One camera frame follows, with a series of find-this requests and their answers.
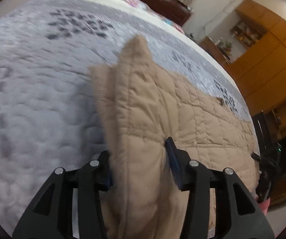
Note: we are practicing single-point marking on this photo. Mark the white bed sheet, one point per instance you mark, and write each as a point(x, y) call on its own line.
point(157, 22)

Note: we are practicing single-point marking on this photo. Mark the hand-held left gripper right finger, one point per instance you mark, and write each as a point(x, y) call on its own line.
point(174, 159)

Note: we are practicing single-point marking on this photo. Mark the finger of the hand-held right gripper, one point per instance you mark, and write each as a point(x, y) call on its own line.
point(256, 156)

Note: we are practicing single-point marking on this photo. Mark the pink floral bedding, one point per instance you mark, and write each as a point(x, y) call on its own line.
point(155, 12)

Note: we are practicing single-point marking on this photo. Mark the bed with grey quilt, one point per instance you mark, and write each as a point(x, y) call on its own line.
point(38, 92)

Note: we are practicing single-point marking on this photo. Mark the tan quilted jacket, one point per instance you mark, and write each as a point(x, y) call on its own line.
point(157, 119)

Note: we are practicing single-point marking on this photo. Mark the black chair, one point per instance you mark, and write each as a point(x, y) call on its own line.
point(266, 132)

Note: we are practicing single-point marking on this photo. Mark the wooden wardrobe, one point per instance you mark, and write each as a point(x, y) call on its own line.
point(270, 62)

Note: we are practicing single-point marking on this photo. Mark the wooden desk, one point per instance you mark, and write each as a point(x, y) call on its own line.
point(214, 49)

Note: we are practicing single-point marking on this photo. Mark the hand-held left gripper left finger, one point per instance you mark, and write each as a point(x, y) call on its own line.
point(103, 171)

